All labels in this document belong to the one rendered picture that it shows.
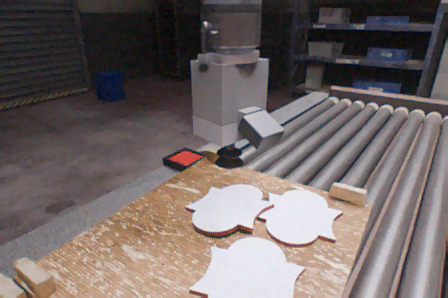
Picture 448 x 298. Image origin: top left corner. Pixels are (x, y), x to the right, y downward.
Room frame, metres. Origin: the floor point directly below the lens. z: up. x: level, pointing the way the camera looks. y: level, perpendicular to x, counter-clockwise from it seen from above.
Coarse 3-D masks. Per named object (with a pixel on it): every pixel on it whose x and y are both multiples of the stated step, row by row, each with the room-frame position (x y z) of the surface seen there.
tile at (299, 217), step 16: (288, 192) 0.46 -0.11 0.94; (304, 192) 0.46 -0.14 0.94; (288, 208) 0.41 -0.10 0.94; (304, 208) 0.41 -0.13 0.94; (320, 208) 0.41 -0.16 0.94; (272, 224) 0.37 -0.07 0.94; (288, 224) 0.37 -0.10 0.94; (304, 224) 0.37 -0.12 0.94; (320, 224) 0.37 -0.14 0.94; (288, 240) 0.33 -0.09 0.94; (304, 240) 0.33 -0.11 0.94
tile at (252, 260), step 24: (240, 240) 0.33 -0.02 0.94; (264, 240) 0.33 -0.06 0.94; (216, 264) 0.29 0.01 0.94; (240, 264) 0.29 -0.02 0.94; (264, 264) 0.29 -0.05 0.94; (288, 264) 0.29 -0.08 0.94; (192, 288) 0.25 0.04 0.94; (216, 288) 0.25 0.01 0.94; (240, 288) 0.25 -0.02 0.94; (264, 288) 0.25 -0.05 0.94; (288, 288) 0.25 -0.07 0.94
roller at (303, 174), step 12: (372, 108) 1.07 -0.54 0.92; (360, 120) 0.93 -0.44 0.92; (348, 132) 0.83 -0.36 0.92; (324, 144) 0.73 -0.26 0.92; (336, 144) 0.74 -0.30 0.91; (312, 156) 0.66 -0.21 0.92; (324, 156) 0.67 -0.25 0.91; (300, 168) 0.59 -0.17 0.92; (312, 168) 0.60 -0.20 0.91; (300, 180) 0.55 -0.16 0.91
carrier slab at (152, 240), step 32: (160, 192) 0.47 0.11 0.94; (192, 192) 0.47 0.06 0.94; (320, 192) 0.47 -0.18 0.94; (96, 224) 0.38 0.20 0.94; (128, 224) 0.38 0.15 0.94; (160, 224) 0.38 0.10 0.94; (192, 224) 0.38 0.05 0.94; (256, 224) 0.38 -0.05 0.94; (352, 224) 0.38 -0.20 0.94; (64, 256) 0.31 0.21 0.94; (96, 256) 0.31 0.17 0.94; (128, 256) 0.31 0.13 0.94; (160, 256) 0.31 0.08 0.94; (192, 256) 0.31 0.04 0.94; (288, 256) 0.31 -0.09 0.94; (320, 256) 0.31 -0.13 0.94; (352, 256) 0.31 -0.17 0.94; (64, 288) 0.26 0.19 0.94; (96, 288) 0.26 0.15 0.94; (128, 288) 0.26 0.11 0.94; (160, 288) 0.26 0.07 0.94; (320, 288) 0.26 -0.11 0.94
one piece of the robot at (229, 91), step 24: (192, 72) 0.40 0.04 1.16; (216, 72) 0.37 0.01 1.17; (240, 72) 0.38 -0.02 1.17; (264, 72) 0.41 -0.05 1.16; (192, 96) 0.41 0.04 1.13; (216, 96) 0.37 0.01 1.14; (240, 96) 0.38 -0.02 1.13; (264, 96) 0.41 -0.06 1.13; (216, 120) 0.37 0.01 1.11; (240, 120) 0.37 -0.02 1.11; (264, 120) 0.37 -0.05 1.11; (216, 144) 0.37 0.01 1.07; (264, 144) 0.35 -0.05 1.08
